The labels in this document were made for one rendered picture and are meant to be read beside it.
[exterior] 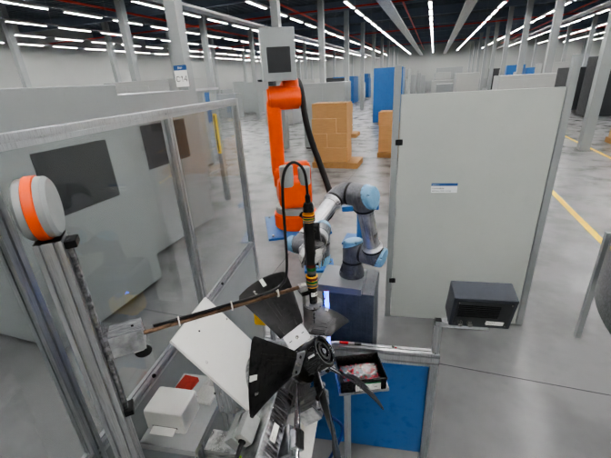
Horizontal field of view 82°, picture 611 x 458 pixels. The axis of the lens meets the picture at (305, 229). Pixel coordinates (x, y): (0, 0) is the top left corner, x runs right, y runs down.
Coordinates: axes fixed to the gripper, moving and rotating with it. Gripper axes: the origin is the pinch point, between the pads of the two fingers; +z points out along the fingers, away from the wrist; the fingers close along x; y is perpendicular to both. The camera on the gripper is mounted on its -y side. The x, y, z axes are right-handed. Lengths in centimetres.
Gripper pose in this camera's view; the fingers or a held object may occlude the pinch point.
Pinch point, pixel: (308, 259)
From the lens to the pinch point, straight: 122.3
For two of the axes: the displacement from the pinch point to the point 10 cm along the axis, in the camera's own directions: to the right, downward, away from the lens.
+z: -1.8, 3.9, -9.0
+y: 0.5, 9.2, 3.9
